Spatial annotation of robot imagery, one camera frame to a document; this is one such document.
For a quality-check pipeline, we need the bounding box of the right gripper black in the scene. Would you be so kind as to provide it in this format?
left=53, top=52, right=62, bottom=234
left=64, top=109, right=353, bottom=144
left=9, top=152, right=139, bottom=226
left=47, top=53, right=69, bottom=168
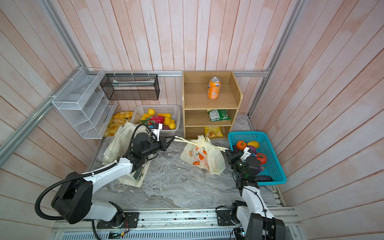
left=227, top=148, right=246, bottom=178

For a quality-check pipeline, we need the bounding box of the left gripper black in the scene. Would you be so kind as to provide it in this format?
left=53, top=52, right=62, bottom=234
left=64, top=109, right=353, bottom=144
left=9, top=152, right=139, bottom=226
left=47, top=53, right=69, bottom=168
left=141, top=135, right=175, bottom=157

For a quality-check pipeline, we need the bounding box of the yellow plastic bag orange print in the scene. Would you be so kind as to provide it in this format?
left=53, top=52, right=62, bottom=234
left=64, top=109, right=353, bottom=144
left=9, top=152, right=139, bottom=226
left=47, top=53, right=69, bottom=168
left=175, top=136, right=228, bottom=175

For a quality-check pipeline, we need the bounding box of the cream canvas tote bag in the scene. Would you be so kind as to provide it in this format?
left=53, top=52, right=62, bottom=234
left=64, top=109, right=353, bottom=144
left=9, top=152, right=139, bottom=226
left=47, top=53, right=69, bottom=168
left=103, top=122, right=150, bottom=188

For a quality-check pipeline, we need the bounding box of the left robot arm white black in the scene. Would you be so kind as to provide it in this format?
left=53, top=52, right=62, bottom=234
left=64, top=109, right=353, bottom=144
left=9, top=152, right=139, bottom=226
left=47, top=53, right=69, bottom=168
left=35, top=133, right=174, bottom=228

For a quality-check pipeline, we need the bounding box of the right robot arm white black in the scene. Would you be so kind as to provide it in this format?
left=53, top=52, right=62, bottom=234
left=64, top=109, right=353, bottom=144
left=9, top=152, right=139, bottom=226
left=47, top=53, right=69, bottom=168
left=226, top=150, right=287, bottom=240

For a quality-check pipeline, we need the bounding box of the dark green cucumber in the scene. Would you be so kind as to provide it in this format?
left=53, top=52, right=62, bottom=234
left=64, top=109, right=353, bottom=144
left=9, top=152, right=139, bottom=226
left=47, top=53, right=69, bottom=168
left=255, top=176, right=273, bottom=182

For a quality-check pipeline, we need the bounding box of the red tomato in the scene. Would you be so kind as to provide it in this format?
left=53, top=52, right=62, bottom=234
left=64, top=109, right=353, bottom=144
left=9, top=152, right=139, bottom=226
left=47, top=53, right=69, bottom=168
left=256, top=153, right=268, bottom=165

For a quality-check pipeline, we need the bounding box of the purple onion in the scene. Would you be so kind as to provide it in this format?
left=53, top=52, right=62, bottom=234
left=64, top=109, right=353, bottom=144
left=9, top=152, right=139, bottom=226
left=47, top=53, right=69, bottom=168
left=247, top=145, right=257, bottom=154

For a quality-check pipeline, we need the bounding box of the small orange pumpkin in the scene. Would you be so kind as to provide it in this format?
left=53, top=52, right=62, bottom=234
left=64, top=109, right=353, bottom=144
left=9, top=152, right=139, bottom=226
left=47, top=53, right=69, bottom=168
left=236, top=141, right=247, bottom=151

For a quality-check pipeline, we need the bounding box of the teal plastic basket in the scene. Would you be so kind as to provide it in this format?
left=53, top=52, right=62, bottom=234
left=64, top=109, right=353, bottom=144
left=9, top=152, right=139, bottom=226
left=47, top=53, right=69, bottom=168
left=228, top=131, right=287, bottom=186

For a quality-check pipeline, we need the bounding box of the pink dragon fruit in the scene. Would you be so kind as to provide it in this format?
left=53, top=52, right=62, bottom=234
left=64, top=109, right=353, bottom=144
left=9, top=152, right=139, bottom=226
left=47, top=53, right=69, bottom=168
left=140, top=115, right=165, bottom=125

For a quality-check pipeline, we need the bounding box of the white plastic fruit basket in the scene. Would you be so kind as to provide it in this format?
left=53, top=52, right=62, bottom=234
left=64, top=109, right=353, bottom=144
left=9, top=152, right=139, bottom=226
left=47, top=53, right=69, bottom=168
left=131, top=105, right=181, bottom=137

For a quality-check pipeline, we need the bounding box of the yellow bell pepper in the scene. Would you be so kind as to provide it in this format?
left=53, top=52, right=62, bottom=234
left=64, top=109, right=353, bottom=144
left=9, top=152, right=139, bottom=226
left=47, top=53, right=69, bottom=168
left=247, top=141, right=260, bottom=149

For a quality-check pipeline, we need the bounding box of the yellow lemon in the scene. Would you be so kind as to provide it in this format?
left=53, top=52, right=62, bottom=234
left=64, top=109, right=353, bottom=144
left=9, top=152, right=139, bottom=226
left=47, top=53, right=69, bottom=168
left=148, top=109, right=156, bottom=116

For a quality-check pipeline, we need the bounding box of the yellow chips packet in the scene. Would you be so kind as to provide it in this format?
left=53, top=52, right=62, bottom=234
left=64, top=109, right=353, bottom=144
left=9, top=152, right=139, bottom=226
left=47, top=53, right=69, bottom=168
left=204, top=126, right=224, bottom=139

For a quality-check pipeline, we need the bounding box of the tray of yellow breads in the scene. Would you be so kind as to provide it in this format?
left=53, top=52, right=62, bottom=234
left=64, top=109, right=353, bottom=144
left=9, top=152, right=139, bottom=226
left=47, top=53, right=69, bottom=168
left=104, top=111, right=134, bottom=137

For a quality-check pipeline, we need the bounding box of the green snack packet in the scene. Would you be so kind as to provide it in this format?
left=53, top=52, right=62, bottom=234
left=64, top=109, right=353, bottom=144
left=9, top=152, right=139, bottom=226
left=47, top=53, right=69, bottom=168
left=208, top=110, right=231, bottom=122

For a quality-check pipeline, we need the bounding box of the wooden shelf unit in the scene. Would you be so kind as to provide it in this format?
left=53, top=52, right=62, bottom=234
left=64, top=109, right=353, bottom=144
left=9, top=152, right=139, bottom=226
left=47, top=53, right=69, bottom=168
left=182, top=71, right=243, bottom=140

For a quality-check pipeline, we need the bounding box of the orange soda can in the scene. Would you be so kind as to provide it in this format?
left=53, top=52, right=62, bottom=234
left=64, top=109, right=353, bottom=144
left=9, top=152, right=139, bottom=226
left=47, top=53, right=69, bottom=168
left=208, top=77, right=221, bottom=100

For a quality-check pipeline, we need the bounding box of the black mesh basket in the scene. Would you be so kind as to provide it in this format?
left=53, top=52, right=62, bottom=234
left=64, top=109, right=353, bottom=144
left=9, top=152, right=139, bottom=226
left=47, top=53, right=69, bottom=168
left=100, top=73, right=160, bottom=101

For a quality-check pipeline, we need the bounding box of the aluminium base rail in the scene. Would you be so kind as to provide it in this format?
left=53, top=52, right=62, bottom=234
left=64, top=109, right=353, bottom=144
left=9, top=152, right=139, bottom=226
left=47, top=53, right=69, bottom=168
left=50, top=206, right=302, bottom=240

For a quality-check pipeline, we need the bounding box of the white wire rack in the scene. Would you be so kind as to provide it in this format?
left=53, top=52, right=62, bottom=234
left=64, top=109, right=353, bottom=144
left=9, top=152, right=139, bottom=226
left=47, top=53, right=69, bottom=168
left=52, top=68, right=118, bottom=140

